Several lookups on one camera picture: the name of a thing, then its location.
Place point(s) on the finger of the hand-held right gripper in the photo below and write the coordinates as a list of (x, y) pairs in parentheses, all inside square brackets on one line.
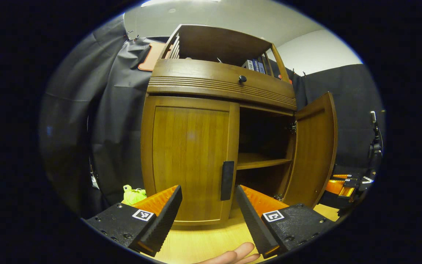
[(339, 187), (365, 179)]

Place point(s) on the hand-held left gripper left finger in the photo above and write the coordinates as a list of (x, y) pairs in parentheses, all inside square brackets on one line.
[(167, 216)]

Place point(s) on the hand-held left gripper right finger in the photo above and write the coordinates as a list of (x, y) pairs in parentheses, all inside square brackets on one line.
[(255, 223)]

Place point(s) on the wooden cabinet door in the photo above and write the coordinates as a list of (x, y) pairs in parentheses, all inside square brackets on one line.
[(189, 154), (313, 150)]

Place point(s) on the wooden double-door shoe cabinet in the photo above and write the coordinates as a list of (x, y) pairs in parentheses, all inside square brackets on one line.
[(203, 79)]

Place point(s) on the wooden cabinet drawer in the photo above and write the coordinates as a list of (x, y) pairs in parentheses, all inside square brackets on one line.
[(196, 75)]

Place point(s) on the black stand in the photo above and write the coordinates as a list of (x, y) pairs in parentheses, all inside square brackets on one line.
[(376, 146)]

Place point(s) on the green frog plush toy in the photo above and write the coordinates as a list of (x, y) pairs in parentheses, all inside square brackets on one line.
[(134, 195)]

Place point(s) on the black backdrop cloth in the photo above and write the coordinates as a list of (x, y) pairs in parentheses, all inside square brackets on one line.
[(119, 110)]

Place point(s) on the black round drawer knob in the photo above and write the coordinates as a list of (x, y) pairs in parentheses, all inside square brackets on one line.
[(242, 79)]

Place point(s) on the row of blue books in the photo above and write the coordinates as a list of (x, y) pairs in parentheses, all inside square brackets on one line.
[(255, 66)]

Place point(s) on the metal clip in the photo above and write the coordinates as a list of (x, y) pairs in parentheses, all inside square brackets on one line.
[(130, 35)]

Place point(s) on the ceiling light panel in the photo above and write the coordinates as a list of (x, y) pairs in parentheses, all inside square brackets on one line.
[(174, 2)]

